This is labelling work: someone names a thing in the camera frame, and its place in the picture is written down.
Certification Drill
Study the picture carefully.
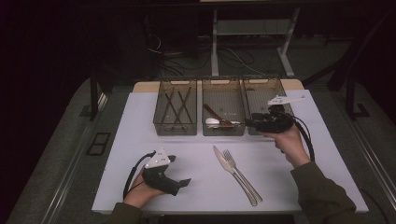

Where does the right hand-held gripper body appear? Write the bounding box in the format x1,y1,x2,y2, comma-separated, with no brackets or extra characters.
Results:
260,94,306,134

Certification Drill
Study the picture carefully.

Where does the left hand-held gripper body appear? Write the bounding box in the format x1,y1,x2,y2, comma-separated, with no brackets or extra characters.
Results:
142,147,182,197

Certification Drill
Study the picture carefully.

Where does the smoky transparent plastic bin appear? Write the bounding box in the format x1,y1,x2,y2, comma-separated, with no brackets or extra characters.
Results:
152,78,199,137
242,77,297,136
201,77,247,137

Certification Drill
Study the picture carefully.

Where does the brown wooden spoon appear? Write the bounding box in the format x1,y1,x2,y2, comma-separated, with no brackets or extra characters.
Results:
203,103,235,130

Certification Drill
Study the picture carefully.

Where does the steel fork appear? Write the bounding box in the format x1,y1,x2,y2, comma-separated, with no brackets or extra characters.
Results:
222,148,263,203

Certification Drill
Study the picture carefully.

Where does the steel table knife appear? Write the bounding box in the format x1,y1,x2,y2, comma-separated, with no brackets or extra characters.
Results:
212,145,260,207

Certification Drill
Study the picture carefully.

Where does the black chopstick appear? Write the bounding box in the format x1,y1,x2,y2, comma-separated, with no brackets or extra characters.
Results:
163,92,183,125
178,99,194,124

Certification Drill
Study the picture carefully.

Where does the person's left hand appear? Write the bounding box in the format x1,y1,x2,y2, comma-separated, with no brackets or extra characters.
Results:
123,170,166,209

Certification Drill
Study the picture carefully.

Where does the person's right hand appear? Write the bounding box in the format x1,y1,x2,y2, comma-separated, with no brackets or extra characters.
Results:
262,124,312,169

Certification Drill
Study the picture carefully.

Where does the white table mat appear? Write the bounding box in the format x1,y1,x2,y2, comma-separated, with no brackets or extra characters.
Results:
92,89,370,215

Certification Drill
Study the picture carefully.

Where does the dark metal stand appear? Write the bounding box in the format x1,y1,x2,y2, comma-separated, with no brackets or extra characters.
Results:
303,8,372,120
89,66,108,122

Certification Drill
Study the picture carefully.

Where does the white metal stand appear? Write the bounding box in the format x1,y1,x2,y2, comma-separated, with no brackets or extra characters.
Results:
210,7,302,78

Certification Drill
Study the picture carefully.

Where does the left hand-held gripper black cable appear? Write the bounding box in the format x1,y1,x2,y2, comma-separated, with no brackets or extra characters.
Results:
123,150,157,200

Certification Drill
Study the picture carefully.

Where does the hand-held gripper black cable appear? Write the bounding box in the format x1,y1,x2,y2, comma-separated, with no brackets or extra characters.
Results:
123,150,157,200
279,111,316,162

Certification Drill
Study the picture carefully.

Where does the right hand-held gripper black cable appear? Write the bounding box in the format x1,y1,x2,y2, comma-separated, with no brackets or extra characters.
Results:
279,111,316,162

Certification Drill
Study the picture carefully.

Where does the bundle of floor cables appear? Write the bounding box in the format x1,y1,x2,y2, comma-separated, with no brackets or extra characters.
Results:
146,34,269,77

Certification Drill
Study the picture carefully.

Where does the metal floor rail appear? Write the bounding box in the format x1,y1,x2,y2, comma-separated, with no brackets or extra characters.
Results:
40,92,108,224
330,92,396,203

